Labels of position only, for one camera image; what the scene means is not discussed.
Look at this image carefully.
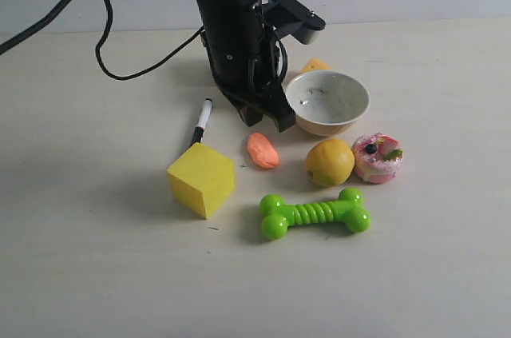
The yellow foam cube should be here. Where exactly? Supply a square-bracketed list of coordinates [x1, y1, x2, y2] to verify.
[167, 143, 235, 219]

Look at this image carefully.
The pink toy cake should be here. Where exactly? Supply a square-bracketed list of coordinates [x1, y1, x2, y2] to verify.
[351, 133, 403, 184]

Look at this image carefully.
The yellow lemon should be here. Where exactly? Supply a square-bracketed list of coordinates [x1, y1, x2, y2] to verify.
[304, 138, 355, 187]

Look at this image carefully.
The green toy bone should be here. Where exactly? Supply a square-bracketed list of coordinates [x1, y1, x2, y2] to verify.
[259, 187, 371, 241]

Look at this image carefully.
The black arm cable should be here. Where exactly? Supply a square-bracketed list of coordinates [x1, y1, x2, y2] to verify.
[0, 0, 205, 82]

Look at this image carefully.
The orange putty blob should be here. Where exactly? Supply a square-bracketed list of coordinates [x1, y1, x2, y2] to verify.
[247, 133, 279, 169]

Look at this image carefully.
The yellow cheese wedge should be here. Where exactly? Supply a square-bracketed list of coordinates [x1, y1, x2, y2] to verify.
[300, 58, 331, 74]

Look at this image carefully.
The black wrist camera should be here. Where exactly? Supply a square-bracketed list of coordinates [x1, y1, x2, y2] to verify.
[263, 0, 326, 45]

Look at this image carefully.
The white ceramic bowl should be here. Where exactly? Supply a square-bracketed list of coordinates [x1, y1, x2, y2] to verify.
[284, 70, 370, 137]

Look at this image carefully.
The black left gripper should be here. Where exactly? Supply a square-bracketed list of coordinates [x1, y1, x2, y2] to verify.
[196, 0, 295, 133]

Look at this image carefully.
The white marker pen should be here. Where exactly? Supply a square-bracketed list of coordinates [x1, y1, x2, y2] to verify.
[189, 98, 213, 146]

